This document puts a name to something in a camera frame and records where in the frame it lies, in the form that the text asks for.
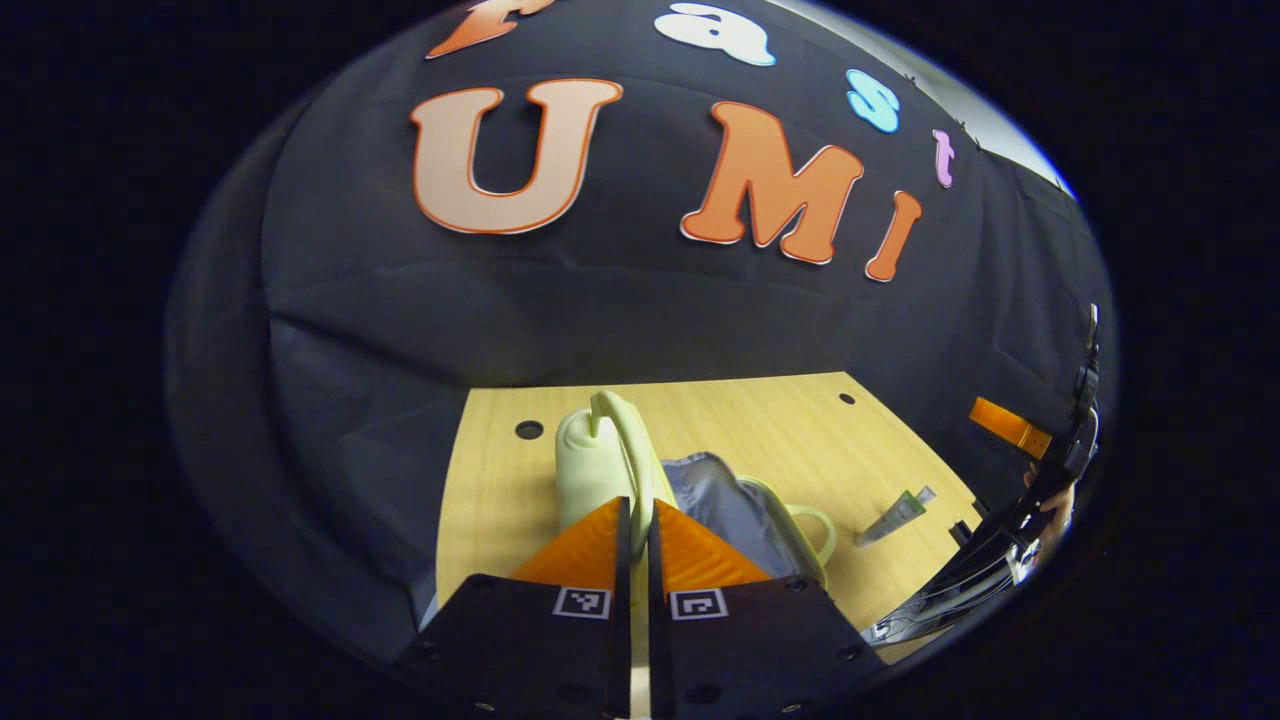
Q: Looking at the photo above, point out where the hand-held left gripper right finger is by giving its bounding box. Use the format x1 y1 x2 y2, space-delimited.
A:
648 500 888 720

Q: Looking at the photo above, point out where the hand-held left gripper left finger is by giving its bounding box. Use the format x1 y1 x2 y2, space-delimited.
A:
395 497 633 720

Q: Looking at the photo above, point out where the small white green tube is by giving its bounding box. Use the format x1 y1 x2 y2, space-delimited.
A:
854 486 939 549

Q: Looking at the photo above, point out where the pale yellow small suitcase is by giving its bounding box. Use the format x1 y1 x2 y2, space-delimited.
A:
555 390 839 591

